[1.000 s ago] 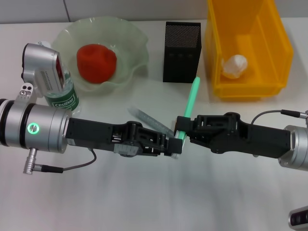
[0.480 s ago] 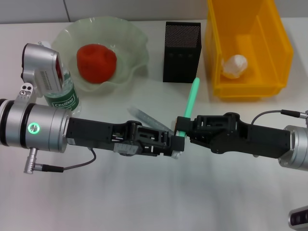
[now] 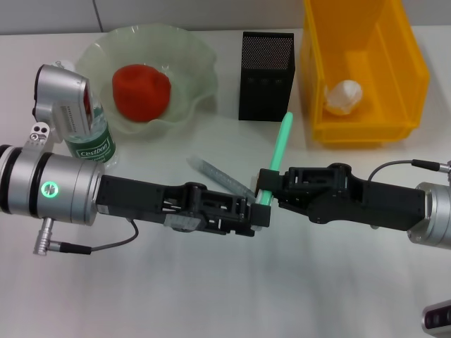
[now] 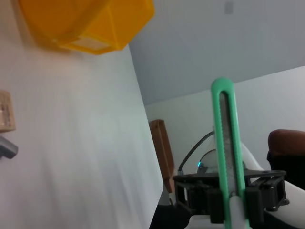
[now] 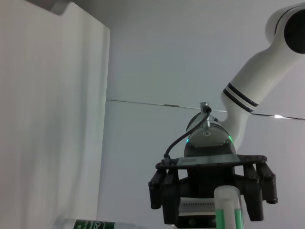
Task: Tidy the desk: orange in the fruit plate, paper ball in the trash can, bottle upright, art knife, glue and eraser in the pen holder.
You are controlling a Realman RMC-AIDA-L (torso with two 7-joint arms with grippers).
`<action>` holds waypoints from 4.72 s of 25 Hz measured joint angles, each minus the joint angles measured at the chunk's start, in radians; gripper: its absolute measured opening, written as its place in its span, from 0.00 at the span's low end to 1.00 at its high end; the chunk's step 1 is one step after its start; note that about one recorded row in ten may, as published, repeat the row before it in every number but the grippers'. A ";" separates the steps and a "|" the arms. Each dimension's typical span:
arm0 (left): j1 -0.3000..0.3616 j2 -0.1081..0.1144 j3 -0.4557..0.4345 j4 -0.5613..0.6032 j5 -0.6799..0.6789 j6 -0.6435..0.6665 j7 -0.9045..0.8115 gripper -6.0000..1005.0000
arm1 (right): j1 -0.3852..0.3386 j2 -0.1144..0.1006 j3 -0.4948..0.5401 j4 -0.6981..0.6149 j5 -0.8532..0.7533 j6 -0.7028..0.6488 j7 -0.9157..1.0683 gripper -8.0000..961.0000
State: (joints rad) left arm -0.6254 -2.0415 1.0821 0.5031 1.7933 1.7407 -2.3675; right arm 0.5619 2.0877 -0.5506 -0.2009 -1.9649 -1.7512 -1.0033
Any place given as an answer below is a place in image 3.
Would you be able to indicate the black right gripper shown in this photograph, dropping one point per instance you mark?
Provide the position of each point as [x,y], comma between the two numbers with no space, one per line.
[380,204]

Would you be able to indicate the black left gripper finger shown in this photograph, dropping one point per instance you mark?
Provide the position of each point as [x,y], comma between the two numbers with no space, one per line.
[261,215]

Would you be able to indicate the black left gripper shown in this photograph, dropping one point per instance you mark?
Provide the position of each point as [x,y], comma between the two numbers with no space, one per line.
[141,197]

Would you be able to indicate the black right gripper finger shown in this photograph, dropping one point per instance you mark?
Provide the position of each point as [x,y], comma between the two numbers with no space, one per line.
[269,179]

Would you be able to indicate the green utility knife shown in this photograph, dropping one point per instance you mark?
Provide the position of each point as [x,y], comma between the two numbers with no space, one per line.
[280,148]

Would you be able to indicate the white paper ball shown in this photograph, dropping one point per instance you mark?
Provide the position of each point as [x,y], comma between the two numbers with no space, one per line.
[343,96]

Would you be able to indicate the red tomato-like ball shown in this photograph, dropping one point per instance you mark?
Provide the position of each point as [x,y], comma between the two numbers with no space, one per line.
[141,91]

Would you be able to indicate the clear green-label water bottle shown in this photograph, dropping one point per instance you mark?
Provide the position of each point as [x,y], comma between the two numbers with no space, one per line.
[95,151]

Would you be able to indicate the grey marker pen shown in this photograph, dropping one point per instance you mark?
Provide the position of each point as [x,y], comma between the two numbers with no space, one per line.
[211,172]

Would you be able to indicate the black mesh pen holder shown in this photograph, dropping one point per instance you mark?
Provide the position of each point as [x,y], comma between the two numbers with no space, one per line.
[264,91]

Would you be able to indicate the green wavy glass fruit plate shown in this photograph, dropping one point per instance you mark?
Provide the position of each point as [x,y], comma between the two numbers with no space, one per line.
[190,70]

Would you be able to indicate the yellow plastic bin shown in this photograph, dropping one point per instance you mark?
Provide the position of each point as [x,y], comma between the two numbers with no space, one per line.
[387,53]

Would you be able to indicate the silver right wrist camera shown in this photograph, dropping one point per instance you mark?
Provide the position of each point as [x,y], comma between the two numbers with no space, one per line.
[438,315]

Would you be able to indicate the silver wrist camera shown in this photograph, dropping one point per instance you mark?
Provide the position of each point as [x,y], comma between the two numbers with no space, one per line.
[438,315]
[60,95]

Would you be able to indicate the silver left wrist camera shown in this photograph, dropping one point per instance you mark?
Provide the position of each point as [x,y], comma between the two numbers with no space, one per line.
[60,95]

